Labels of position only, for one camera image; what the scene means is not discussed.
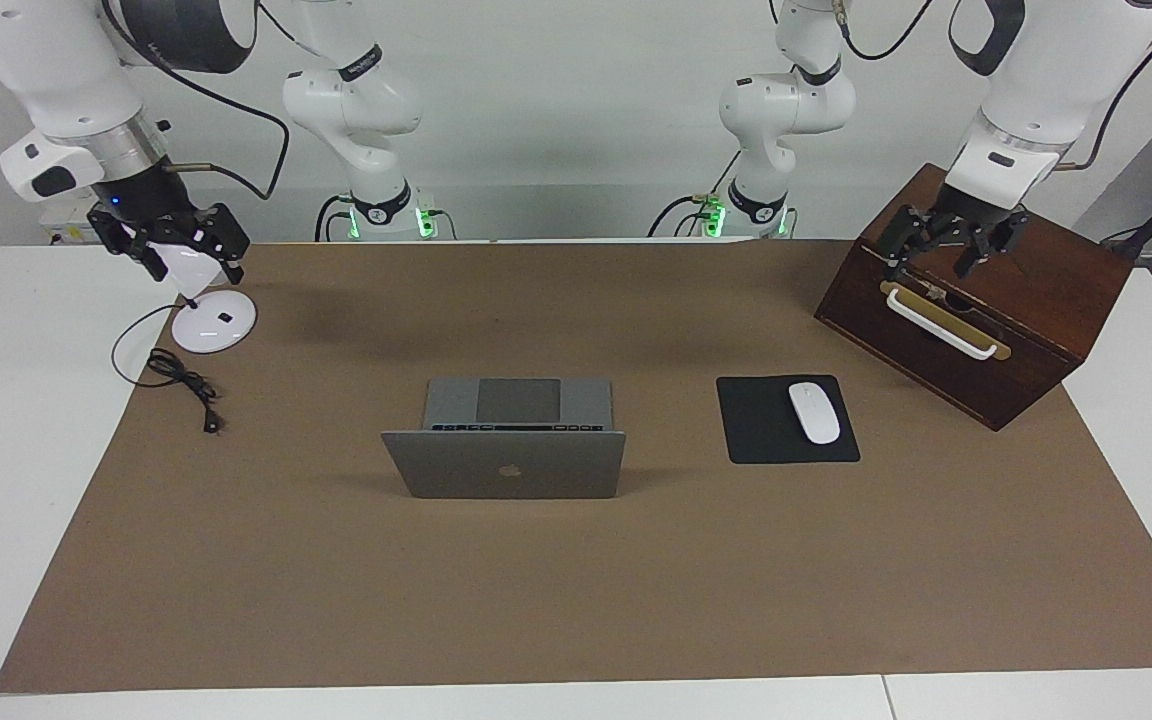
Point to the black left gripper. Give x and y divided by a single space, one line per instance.
971 205

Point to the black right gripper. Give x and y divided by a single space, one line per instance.
146 195

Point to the silver laptop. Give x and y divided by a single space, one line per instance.
511 470

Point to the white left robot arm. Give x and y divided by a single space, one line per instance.
1066 70

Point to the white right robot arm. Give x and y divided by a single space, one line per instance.
56 60

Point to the white desk lamp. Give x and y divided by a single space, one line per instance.
211 322

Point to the dark wooden box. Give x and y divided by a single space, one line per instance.
1026 290

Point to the white power strip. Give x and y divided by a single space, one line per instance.
66 225

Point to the white computer mouse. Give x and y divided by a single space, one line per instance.
814 412

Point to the black mouse pad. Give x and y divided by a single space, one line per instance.
756 425

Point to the brown table mat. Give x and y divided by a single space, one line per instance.
576 590

